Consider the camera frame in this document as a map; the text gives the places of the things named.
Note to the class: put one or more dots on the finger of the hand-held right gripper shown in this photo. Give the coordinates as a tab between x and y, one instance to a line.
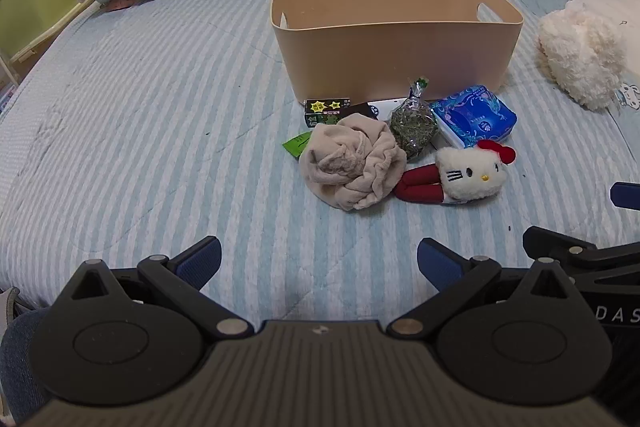
607	259
626	196

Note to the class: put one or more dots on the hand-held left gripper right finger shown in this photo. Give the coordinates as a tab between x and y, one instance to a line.
440	262

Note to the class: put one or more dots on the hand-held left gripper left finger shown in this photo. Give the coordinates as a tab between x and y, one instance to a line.
200	259

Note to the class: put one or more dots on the white cat plush toy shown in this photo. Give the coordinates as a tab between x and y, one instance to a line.
470	174

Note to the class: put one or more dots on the crumpled beige cloth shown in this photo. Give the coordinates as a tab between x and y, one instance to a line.
350	167

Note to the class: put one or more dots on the blue striped bed sheet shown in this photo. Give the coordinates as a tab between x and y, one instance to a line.
150	132

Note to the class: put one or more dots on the clear bag of dried herbs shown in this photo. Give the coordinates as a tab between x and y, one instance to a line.
412	127

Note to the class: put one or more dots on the white fluffy plush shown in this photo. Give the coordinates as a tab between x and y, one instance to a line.
580	52

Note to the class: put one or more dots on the blue patterned tissue packet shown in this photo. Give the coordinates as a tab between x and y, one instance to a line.
475	114

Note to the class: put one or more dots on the small green packet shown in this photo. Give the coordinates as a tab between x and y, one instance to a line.
297	143

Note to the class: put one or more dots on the small black green box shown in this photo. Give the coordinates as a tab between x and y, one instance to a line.
325	108

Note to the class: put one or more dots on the person's blue jeans leg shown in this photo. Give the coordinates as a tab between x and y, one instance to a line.
20	367

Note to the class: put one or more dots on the beige storage basket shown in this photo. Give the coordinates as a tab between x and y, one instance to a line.
390	57

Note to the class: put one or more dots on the white frame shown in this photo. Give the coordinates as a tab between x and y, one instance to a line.
50	32

